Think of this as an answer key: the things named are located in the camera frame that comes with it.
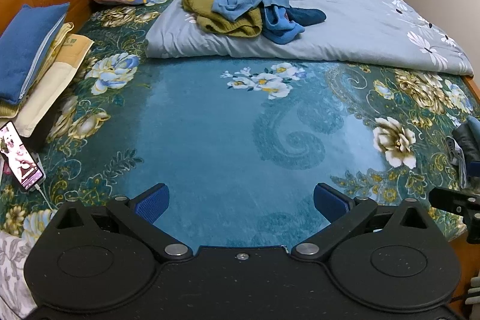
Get teal floral bed sheet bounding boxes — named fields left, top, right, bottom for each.
left=1, top=0, right=479, bottom=247

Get smartphone with lit screen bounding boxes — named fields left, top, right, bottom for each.
left=1, top=121, right=44, bottom=191

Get grey patterned cloth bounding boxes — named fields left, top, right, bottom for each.
left=0, top=232, right=37, bottom=320

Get grey floral quilt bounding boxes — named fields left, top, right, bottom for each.
left=145, top=0, right=473, bottom=76

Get bright blue garment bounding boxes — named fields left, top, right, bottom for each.
left=261, top=5, right=305, bottom=45

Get dark teal garment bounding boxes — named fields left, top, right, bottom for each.
left=286, top=7, right=326, bottom=27

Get olive green garment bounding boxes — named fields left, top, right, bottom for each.
left=181, top=0, right=263, bottom=38

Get white charging cable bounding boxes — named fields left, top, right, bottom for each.
left=34, top=153, right=56, bottom=212

